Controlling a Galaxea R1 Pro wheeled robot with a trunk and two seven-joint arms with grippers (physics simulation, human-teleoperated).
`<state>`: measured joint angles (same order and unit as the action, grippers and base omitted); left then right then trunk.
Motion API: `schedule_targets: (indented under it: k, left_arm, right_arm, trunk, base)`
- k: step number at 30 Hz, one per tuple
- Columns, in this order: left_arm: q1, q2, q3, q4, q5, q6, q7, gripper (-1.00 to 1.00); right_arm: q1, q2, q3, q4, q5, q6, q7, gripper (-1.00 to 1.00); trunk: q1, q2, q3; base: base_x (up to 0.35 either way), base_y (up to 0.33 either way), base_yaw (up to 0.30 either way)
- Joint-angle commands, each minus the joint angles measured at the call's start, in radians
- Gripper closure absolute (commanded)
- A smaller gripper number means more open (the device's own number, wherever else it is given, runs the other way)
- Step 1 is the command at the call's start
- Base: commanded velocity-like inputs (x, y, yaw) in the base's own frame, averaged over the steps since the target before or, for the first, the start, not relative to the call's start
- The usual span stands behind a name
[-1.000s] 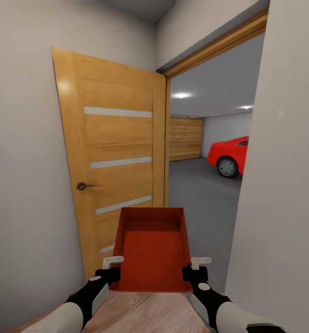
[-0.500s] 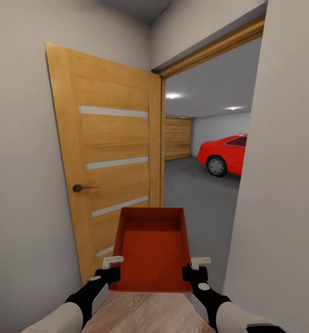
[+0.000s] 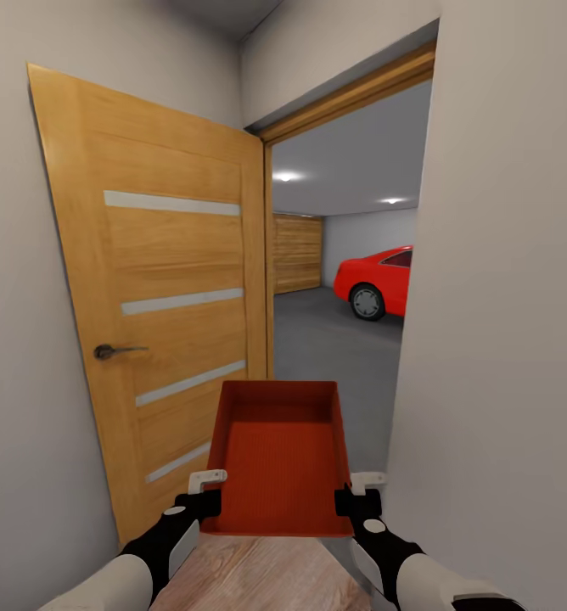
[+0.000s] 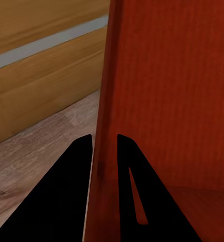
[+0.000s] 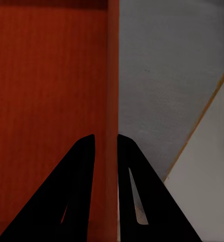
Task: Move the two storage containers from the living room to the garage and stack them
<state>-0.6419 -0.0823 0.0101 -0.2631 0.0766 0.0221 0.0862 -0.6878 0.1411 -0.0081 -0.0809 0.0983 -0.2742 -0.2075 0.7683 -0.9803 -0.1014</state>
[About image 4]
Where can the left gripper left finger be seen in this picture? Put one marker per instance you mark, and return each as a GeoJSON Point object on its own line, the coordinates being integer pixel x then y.
{"type": "Point", "coordinates": [55, 209]}

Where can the door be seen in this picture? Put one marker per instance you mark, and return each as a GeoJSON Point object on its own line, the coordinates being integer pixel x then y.
{"type": "Point", "coordinates": [51, 55]}

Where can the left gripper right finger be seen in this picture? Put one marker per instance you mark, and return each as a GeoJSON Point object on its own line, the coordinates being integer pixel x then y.
{"type": "Point", "coordinates": [167, 223]}

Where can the storage box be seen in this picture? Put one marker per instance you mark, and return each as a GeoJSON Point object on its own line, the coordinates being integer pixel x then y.
{"type": "Point", "coordinates": [162, 86]}

